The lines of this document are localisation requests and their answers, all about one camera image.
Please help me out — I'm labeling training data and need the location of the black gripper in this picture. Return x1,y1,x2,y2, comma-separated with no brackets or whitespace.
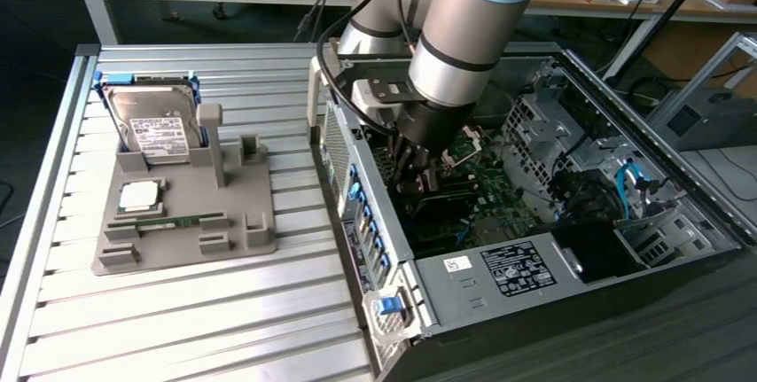
393,98,476,196

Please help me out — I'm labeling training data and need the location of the metal socket cover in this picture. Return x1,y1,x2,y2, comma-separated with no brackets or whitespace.
441,124,484,166

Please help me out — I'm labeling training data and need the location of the metal disk bay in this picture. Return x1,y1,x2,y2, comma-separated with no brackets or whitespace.
501,66,600,173

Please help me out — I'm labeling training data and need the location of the green motherboard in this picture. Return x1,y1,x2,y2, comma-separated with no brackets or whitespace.
369,122,544,255

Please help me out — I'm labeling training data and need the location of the grey chipset heatsink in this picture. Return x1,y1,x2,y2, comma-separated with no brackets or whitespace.
472,217,513,246

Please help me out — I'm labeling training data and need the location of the grey power supply unit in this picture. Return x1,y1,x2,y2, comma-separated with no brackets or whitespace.
413,238,588,326

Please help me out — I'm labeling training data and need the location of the blue case latch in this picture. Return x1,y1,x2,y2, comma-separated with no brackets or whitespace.
374,295,405,316

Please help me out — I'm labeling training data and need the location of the grey parts rack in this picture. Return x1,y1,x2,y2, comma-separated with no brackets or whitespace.
91,102,279,277

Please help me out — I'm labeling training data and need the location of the grey equipment cabinet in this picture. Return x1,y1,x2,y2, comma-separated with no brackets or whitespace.
648,86,757,152

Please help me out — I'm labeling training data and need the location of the hard disk in blue carrier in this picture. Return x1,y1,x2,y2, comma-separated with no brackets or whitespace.
92,70,203,167

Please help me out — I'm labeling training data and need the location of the black stand pole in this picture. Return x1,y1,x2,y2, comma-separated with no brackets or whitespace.
601,0,728,82

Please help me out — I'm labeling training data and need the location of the green RAM stick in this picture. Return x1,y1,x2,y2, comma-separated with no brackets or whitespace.
135,215,203,230

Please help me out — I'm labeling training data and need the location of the silver CPU chip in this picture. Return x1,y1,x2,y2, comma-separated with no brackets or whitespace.
116,180,165,214

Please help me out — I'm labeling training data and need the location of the open PC case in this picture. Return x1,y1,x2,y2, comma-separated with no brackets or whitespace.
306,43,757,382

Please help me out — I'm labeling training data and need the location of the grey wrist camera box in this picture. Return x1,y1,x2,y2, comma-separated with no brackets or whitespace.
350,78,425,125

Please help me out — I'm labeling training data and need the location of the black camera cable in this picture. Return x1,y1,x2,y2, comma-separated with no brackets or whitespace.
315,0,416,136

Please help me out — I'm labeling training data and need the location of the black wire bundle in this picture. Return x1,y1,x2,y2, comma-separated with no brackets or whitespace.
546,168,622,223

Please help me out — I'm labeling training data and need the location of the blue data wire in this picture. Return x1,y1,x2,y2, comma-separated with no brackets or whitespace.
613,159,656,220

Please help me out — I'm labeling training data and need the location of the aluminium profile frame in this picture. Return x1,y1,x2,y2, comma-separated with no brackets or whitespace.
648,30,757,126

